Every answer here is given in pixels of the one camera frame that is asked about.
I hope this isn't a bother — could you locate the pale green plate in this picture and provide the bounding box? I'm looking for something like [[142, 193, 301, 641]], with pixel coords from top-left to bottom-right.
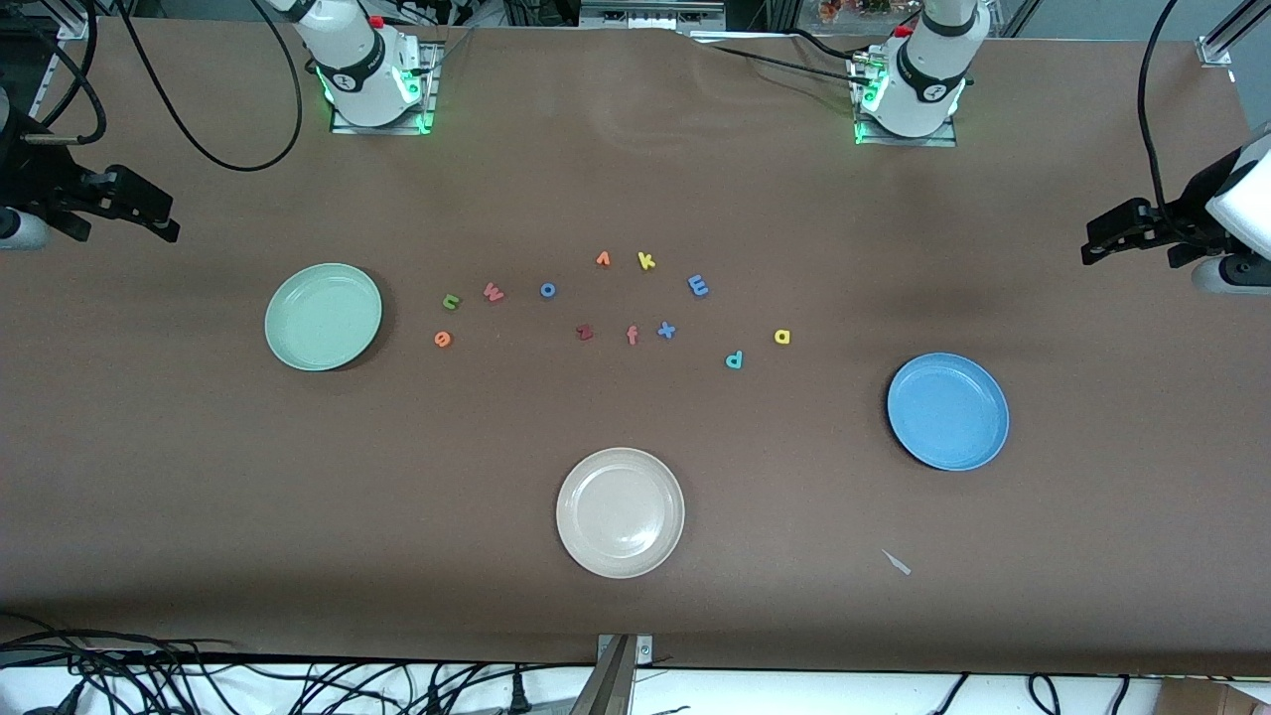
[[264, 262, 384, 372]]

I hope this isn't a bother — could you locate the blue plate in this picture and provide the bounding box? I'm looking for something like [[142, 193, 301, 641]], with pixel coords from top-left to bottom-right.
[[886, 353, 1011, 472]]

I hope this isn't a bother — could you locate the cardboard box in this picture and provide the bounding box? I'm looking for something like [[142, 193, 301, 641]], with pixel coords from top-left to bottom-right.
[[1157, 678, 1271, 715]]

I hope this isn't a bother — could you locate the table cover sheet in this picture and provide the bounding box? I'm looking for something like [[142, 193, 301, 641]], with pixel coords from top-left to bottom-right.
[[0, 15, 1271, 676]]

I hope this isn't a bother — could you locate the grey metal box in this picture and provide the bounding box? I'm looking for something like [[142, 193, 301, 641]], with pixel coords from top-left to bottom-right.
[[579, 0, 728, 31]]

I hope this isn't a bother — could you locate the beige plate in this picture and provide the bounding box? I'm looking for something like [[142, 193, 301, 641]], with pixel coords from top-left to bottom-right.
[[555, 447, 686, 580]]

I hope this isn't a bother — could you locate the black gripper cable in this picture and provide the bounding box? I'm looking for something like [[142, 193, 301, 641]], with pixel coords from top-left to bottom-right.
[[0, 0, 109, 148]]

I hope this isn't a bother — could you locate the aluminium frame profile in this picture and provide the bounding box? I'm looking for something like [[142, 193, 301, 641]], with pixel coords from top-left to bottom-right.
[[1197, 0, 1271, 69], [28, 0, 100, 120]]

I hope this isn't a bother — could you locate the long looping black cable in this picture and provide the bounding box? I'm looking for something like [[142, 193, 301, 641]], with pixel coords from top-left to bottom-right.
[[112, 0, 305, 173]]

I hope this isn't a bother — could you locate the black cable on table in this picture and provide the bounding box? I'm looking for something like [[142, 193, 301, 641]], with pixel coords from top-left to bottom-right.
[[695, 38, 875, 85]]

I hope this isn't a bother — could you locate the metal table edge bracket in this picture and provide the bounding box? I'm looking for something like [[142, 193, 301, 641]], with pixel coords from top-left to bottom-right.
[[568, 634, 654, 715]]

